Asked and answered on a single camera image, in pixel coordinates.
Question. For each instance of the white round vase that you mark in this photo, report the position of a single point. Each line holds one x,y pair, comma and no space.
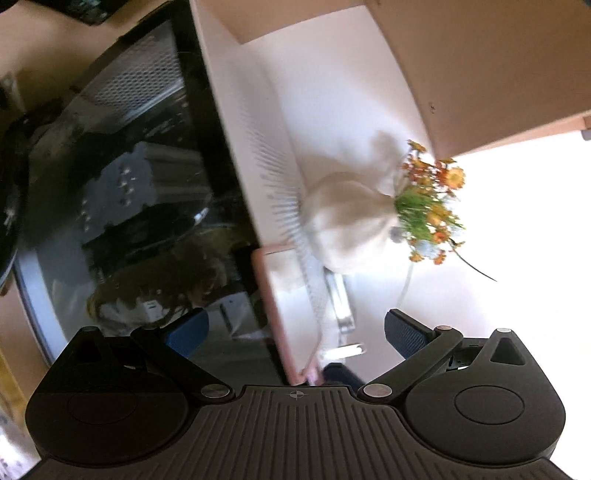
346,221

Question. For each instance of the dark blue cloth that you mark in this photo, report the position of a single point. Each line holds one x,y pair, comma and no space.
342,376

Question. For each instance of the black glass computer case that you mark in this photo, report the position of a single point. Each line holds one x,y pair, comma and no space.
138,194

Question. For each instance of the silver metal bracket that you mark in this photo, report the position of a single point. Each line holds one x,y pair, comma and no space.
342,307

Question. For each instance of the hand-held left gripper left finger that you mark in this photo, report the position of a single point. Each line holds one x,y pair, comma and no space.
188,331

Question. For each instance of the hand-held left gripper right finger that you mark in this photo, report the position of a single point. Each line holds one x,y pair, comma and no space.
406,336

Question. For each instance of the orange flower bouquet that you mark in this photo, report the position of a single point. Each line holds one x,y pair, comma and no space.
427,203

